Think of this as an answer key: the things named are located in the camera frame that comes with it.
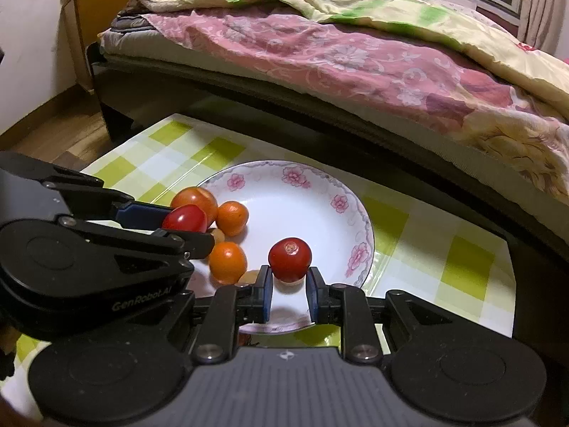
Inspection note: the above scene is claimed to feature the white floral rim plate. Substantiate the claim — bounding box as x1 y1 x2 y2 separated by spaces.
184 160 375 335

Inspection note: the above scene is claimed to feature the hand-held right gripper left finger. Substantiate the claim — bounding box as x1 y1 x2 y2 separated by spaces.
166 265 273 362

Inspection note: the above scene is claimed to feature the grey mattress pad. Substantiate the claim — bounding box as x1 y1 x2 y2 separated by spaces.
100 13 156 53

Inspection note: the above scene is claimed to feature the wooden nightstand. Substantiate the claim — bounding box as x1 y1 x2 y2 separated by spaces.
62 0 281 95

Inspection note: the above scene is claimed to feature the orange cherry tomato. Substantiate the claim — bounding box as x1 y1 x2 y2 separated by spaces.
216 201 248 237
208 242 248 284

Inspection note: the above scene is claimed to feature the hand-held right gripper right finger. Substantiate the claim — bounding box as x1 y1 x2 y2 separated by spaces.
306 267 454 363

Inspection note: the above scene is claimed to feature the yellow floral quilt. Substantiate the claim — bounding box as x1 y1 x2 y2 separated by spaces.
124 0 569 122

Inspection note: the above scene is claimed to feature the green checked tablecloth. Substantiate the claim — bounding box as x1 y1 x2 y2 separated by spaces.
0 113 519 410

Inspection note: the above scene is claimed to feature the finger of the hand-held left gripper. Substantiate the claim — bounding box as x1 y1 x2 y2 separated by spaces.
0 151 172 229
59 215 217 277

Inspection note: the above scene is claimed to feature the beige curtain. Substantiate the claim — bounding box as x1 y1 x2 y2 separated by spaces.
518 0 566 51

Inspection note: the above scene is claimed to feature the large tan longan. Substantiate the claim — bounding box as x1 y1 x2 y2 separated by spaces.
235 269 261 288

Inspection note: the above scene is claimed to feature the red cherry tomato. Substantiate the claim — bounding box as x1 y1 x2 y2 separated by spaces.
161 205 209 233
268 237 312 284

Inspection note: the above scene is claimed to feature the large orange-red tomato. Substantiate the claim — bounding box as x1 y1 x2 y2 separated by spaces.
171 187 218 225

